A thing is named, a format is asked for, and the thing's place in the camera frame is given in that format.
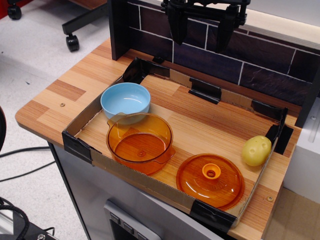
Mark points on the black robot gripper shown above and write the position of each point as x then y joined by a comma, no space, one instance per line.
229,13

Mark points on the orange transparent pot lid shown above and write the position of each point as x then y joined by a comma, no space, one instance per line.
211,179

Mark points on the orange transparent pot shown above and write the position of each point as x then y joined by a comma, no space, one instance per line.
140,141

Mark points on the dark brick pattern backsplash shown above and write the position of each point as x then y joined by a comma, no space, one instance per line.
274,67

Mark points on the light blue bowl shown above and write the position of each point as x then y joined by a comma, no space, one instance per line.
122,99

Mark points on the black chair base with casters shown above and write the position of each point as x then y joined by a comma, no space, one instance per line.
96,9

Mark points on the yellow toy potato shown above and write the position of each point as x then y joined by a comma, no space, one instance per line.
256,150

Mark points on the cardboard fence with black tape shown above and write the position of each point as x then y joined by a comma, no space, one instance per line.
204,119

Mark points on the black caster wheel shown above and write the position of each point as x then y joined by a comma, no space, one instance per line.
13,10

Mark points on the grey toy oven front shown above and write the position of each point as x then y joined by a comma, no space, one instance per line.
125,227

